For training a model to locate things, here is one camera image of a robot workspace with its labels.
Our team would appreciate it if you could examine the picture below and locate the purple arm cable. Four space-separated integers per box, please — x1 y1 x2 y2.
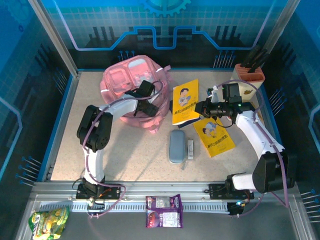
71 79 165 220
216 79 291 218

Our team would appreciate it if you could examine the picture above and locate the aluminium frame post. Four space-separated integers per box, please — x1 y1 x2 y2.
27 0 81 77
259 0 301 55

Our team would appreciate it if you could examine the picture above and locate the small black controller board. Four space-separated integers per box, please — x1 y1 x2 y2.
86 197 106 220
227 198 251 217

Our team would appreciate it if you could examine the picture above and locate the green snack bag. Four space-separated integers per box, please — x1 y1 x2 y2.
27 205 70 240

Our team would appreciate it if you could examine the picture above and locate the small white box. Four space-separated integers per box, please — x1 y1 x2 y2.
186 138 195 161

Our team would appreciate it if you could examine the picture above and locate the slotted cable duct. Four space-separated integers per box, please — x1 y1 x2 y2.
39 201 231 214

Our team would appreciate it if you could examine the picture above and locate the yellow blue cartoon book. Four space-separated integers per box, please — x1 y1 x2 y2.
192 117 237 158
169 78 201 129

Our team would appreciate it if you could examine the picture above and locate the purple snack packet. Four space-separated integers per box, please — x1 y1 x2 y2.
145 194 183 211
145 207 185 229

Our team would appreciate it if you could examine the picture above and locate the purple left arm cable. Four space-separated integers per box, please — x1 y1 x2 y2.
71 79 165 220

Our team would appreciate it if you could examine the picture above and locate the cream knife block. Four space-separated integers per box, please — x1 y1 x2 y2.
229 63 266 103

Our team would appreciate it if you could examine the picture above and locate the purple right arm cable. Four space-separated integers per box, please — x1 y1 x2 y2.
216 79 291 218

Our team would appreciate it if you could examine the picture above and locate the pink student backpack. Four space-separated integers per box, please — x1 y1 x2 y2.
99 54 175 135

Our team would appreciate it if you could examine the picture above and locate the grey pencil case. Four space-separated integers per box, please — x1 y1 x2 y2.
168 129 187 165

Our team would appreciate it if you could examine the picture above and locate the aluminium table side rail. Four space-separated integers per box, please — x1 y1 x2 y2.
257 86 295 182
37 71 81 182

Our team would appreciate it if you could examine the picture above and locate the aluminium frame beam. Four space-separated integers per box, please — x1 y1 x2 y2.
29 181 301 201

